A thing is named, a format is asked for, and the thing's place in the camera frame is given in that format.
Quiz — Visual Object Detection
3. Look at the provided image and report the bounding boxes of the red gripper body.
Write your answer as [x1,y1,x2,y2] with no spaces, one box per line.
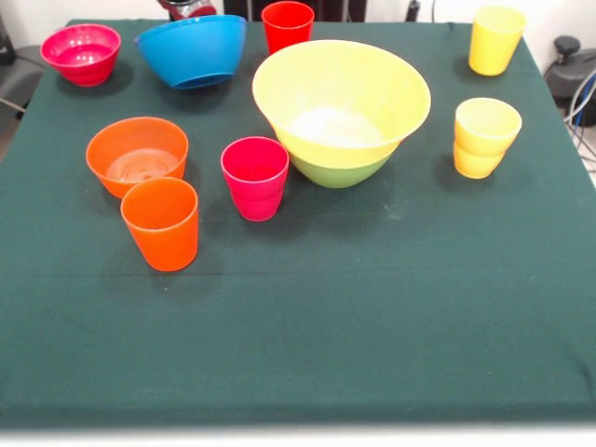
[156,0,218,22]

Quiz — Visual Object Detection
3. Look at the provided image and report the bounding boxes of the blue bowl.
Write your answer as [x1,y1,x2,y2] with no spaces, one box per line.
[134,14,249,91]

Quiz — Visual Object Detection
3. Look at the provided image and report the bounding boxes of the large yellow-orange bowl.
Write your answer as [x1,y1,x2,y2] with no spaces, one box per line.
[251,39,433,170]

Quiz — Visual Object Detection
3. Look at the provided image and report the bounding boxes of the red cup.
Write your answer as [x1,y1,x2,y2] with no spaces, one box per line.
[260,1,316,57]

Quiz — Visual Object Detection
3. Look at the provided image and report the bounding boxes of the pink bowl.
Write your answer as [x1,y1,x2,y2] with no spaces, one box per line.
[39,22,123,88]

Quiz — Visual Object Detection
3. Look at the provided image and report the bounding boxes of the small orange bowl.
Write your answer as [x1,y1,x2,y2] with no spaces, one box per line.
[85,116,190,200]

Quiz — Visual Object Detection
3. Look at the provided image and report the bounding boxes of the pink cup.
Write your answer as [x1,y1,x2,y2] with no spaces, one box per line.
[220,136,291,223]

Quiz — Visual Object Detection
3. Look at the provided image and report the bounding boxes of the green bowl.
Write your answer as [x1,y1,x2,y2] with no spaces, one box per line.
[288,151,393,190]

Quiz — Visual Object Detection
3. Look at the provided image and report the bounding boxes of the orange cup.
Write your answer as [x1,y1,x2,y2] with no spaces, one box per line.
[120,176,200,273]

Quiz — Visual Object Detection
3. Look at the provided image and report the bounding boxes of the bright yellow cup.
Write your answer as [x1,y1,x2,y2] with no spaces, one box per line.
[467,6,528,77]

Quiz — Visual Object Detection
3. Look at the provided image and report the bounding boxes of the amber yellow cup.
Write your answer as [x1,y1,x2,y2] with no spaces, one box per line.
[454,97,523,180]

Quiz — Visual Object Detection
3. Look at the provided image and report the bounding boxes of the dark green table cloth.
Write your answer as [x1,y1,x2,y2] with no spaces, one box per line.
[0,18,596,429]

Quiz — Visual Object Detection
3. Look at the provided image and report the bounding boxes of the tangle of cables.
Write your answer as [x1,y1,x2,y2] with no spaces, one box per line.
[562,69,596,173]

